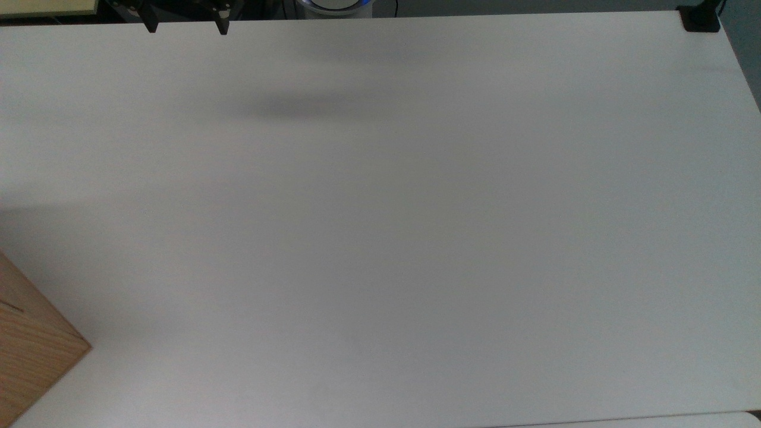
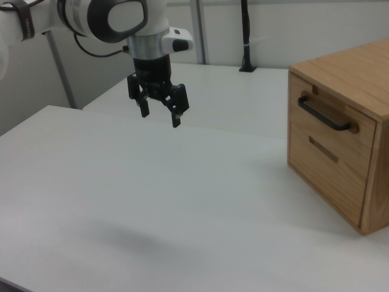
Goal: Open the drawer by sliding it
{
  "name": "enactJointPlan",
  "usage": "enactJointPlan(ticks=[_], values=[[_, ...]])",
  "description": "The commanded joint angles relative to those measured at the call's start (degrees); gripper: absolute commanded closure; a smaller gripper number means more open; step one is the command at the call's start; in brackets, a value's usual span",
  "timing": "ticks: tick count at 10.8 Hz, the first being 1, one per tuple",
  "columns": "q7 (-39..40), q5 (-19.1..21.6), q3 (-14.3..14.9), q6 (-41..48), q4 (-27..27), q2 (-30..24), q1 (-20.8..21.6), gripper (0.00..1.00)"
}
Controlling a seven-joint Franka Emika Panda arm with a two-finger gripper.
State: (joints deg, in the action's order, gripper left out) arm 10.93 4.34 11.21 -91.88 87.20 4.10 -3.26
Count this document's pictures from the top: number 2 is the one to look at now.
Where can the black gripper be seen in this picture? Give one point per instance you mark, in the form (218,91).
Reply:
(152,77)

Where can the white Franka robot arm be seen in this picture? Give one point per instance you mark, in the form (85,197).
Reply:
(91,18)

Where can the wooden drawer with slot grip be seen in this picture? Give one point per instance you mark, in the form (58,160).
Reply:
(326,173)

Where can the wooden drawer cabinet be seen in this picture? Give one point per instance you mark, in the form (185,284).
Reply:
(343,134)

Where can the grey metal frame post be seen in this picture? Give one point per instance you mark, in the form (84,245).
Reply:
(203,30)
(60,67)

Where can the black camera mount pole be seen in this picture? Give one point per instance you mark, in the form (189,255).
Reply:
(246,39)

